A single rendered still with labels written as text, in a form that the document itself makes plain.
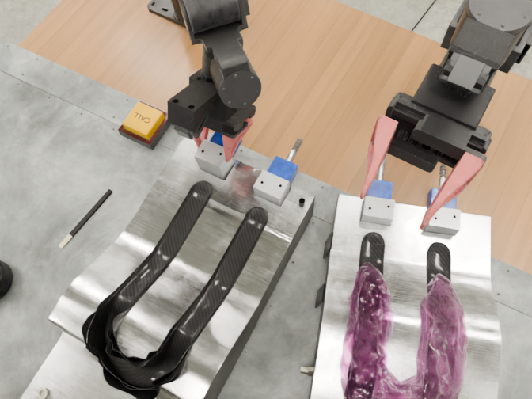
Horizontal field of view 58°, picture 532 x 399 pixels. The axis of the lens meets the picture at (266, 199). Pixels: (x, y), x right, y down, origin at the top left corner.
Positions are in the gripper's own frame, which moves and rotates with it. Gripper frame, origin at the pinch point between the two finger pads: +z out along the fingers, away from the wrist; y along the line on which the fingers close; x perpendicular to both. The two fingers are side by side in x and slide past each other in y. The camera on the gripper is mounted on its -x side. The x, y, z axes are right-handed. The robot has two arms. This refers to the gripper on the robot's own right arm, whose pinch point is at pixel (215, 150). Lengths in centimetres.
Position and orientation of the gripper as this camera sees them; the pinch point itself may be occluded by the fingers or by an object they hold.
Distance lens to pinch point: 80.9
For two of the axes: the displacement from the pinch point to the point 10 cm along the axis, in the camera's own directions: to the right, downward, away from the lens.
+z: -1.3, 7.2, 6.8
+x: 4.4, -5.7, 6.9
